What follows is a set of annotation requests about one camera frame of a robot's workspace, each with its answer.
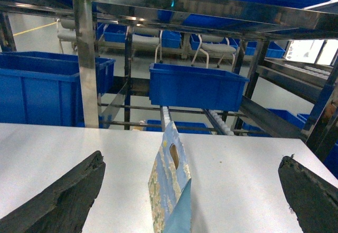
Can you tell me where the steel roller rack frame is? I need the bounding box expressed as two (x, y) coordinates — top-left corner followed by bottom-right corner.
(1, 0), (337, 160)

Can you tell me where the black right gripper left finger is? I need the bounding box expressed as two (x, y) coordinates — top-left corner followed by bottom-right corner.
(1, 151), (106, 232)

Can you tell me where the grey chair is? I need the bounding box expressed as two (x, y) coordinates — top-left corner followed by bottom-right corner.
(132, 27), (163, 63)
(191, 34), (236, 69)
(56, 18), (77, 54)

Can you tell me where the grey chair left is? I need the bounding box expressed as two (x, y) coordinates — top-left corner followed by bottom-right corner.
(56, 18), (77, 54)

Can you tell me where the blue bin centre shelf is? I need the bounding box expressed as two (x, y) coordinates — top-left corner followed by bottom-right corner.
(149, 63), (249, 111)

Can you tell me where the blue bin left shelf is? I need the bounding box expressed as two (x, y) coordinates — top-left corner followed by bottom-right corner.
(0, 51), (116, 127)

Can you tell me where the blue bin shelf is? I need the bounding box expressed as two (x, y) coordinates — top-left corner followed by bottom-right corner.
(149, 63), (249, 111)
(0, 51), (116, 127)

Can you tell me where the grey chair right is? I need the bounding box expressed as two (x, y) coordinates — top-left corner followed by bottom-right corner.
(191, 34), (236, 69)

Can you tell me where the flower print gift bag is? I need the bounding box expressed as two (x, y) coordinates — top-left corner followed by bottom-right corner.
(148, 121), (192, 232)

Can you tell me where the grey chair middle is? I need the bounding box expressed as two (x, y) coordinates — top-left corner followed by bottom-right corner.
(132, 27), (163, 63)

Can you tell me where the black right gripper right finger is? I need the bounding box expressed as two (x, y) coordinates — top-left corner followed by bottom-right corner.
(278, 156), (337, 232)

